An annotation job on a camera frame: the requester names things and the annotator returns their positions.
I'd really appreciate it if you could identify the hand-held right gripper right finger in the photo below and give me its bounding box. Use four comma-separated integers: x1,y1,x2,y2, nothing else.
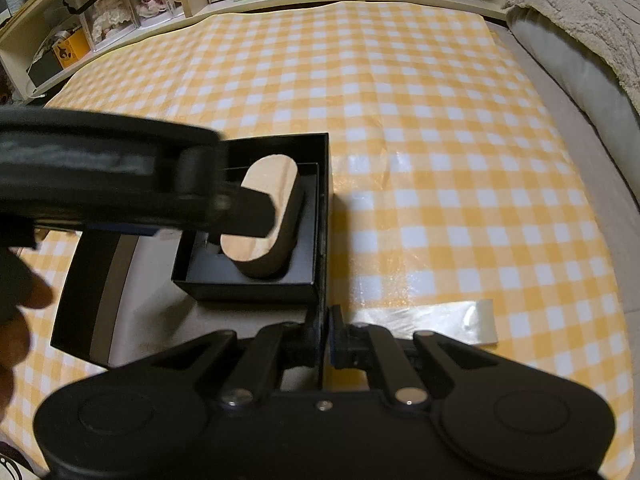
325,306,482,407

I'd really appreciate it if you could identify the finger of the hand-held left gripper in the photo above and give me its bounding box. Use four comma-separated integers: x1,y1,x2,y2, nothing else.
210,179,278,239

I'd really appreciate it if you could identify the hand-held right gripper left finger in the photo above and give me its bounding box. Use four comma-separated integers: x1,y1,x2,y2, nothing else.
145,306,327,407

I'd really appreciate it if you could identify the oval wooden box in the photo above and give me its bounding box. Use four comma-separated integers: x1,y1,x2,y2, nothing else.
219,155,302,282

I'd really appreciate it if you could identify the small black tray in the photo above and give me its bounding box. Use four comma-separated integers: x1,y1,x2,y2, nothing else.
171,161,322,306

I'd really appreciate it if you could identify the large black box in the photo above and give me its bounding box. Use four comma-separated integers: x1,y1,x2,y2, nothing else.
50,132,334,393

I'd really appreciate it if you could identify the person's left hand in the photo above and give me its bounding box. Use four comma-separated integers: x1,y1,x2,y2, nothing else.
0,249,56,413

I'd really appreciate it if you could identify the black shelf box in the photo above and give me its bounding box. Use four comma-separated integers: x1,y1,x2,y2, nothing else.
26,49,67,92

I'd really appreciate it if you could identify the yellow printed box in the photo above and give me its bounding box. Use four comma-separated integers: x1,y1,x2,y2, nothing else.
51,27,94,69

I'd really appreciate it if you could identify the yellow checkered tablecloth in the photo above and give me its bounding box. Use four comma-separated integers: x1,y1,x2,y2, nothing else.
0,0,627,480

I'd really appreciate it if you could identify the grey mattress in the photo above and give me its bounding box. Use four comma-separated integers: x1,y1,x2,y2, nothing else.
487,20,640,480

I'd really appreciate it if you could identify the grey fluffy pillow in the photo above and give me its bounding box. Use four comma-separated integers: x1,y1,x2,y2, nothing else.
501,0,640,113

